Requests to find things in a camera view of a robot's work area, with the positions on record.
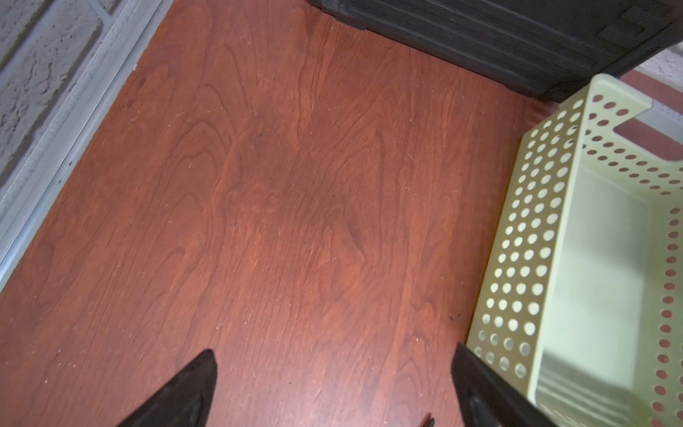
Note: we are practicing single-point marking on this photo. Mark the light green perforated bin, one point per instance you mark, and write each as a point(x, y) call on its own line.
point(580, 309)

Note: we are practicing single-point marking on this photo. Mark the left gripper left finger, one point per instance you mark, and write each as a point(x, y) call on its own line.
point(183, 401)

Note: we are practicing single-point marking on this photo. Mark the black plastic tool case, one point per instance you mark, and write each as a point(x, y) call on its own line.
point(547, 50)

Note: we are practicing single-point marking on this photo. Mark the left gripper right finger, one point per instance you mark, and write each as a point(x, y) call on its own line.
point(485, 399)

